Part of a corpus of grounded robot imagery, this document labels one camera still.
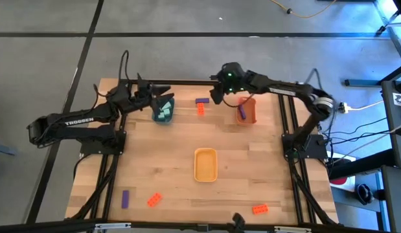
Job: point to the purple long block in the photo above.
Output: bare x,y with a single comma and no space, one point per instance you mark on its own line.
242,111
125,199
202,100

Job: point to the black thick beam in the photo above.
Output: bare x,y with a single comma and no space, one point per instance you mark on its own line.
362,164

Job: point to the grey metal rack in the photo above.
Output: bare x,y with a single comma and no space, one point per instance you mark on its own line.
393,26

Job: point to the red round object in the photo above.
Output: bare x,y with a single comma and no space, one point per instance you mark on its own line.
338,180

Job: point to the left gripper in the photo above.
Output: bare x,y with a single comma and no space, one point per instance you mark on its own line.
143,95

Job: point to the black white marker tag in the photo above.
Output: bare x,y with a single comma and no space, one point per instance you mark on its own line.
400,99

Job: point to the black aluminium rig frame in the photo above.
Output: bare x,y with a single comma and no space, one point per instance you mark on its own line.
187,83

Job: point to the orange long block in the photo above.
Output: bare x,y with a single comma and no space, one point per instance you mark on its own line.
201,109
260,209
154,199

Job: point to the white power strip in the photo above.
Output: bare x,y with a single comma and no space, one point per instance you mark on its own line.
342,107

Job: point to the dark grey cabinet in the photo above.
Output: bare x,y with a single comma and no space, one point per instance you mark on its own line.
396,136

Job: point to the blue plastic bin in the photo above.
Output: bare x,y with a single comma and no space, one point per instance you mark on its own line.
169,119

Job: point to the black flat bar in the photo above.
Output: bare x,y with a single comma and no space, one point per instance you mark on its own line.
258,78

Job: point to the blue metal bar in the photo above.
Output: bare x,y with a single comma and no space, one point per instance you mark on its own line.
362,82

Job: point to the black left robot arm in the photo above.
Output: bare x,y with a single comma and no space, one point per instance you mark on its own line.
80,121

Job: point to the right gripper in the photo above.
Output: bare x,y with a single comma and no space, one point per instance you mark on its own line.
234,79

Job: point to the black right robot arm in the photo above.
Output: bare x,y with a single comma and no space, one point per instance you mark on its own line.
284,90

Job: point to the blue grey flat object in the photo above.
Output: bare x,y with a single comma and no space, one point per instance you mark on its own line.
2,149

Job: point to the silver corner bracket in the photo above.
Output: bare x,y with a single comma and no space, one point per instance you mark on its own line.
112,226
292,229

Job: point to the orange plastic bin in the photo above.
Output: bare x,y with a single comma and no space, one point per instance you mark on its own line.
249,113

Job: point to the yellow plastic bin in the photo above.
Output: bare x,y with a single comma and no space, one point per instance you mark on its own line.
205,165

